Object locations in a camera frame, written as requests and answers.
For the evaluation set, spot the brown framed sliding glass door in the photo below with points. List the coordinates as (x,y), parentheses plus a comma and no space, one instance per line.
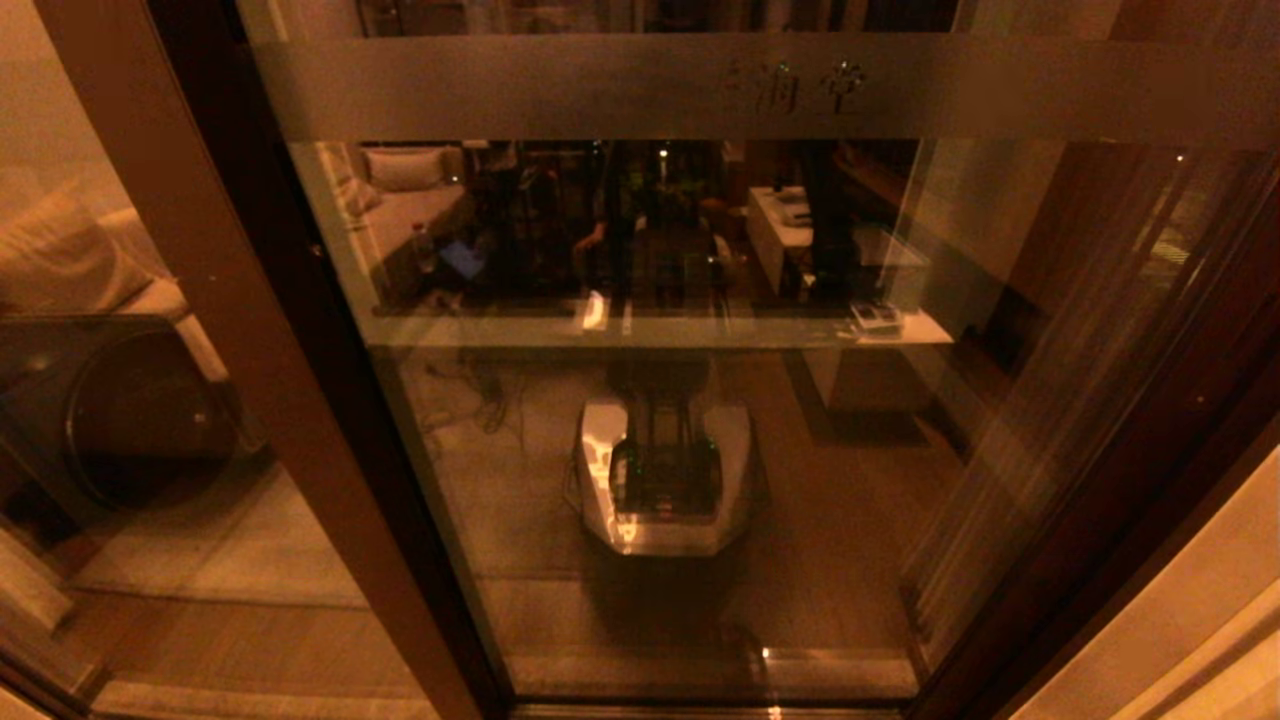
(560,90)

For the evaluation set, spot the dark stone window sill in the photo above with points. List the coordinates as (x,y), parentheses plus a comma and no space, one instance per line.
(500,309)

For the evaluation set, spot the dark metal floor track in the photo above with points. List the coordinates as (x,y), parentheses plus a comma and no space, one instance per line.
(600,714)

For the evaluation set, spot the brown framed fixed glass panel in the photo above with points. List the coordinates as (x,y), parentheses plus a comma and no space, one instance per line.
(230,270)

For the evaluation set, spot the dark front-load washing machine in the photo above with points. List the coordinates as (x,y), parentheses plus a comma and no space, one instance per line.
(150,420)

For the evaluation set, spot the dark brown door jamb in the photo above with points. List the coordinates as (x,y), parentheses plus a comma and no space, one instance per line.
(1150,540)

